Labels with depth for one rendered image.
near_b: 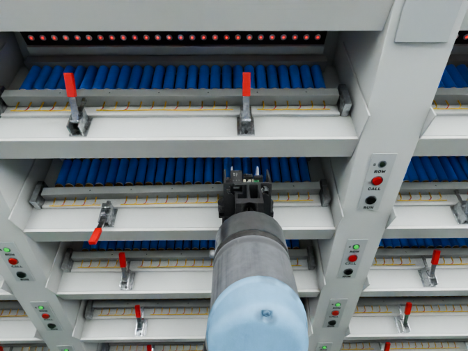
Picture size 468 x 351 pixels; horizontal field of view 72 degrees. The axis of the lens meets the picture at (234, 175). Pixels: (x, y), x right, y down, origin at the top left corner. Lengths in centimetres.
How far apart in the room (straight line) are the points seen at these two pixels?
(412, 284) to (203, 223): 51
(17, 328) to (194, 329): 47
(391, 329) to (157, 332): 63
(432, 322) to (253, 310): 85
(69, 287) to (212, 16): 67
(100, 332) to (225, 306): 74
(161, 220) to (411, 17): 52
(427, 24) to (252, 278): 39
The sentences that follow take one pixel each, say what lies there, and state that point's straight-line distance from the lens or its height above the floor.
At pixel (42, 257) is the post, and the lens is 82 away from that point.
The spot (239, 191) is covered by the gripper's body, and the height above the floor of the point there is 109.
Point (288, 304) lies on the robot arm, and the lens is 30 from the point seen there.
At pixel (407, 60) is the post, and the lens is 53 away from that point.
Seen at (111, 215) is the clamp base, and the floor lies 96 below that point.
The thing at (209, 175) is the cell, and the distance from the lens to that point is 68.
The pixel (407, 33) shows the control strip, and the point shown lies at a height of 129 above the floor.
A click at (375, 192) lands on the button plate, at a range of 63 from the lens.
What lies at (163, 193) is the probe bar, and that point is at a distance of 67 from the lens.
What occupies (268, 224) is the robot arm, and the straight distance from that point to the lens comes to 39.
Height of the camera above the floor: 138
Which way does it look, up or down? 35 degrees down
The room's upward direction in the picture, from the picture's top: straight up
